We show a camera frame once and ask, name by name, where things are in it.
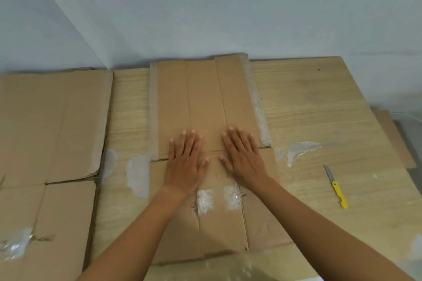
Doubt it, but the person's left hand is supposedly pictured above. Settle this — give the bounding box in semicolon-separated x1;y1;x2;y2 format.
163;130;211;198

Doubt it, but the person's right hand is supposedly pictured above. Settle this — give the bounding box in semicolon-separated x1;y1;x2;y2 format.
220;127;268;190

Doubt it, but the plain brown cardboard box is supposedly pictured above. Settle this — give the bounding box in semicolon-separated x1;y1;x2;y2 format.
148;53;294;265
0;69;114;281
372;109;418;170

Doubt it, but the yellow utility knife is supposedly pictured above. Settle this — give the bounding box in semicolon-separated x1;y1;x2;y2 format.
324;165;349;209

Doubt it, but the person's right forearm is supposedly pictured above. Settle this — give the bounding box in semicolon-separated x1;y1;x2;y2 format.
249;175;416;281

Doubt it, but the person's left forearm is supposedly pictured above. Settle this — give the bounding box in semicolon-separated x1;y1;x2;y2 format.
77;185;189;281

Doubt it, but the light wooden table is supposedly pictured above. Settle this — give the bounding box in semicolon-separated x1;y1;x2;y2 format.
82;57;422;281

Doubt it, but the white cable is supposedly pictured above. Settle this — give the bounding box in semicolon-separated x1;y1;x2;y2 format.
390;110;422;119

